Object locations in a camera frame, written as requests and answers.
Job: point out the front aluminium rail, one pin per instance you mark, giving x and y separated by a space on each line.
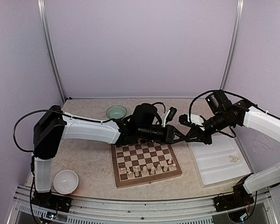
87 210

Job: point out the green glass bowl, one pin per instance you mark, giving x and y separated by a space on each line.
116 112

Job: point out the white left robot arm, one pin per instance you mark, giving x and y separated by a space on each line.
56 125

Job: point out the left aluminium frame post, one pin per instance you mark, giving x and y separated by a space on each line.
49 46

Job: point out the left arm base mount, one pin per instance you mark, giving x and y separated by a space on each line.
53 202

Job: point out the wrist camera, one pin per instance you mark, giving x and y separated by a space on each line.
191 121
168 116

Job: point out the aluminium frame post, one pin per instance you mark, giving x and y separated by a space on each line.
233 44
49 46

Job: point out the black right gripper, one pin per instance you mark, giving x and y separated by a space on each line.
206 140

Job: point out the white plastic tray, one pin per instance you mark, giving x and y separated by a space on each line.
212 161

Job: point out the white pieces in tray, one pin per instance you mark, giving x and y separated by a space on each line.
234 159

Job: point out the back aluminium frame rail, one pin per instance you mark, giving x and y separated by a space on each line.
71 98

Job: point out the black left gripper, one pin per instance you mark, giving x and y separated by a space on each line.
170 135

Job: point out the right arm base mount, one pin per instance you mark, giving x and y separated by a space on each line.
231 201

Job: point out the right aluminium frame post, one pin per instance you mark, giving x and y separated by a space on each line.
233 44

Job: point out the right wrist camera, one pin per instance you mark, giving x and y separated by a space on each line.
191 121

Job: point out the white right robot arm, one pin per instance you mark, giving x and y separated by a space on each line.
267 127

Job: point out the wooden chess board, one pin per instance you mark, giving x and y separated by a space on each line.
140 155

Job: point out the white bowl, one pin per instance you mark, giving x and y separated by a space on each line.
66 182

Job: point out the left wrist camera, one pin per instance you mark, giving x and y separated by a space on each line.
168 116

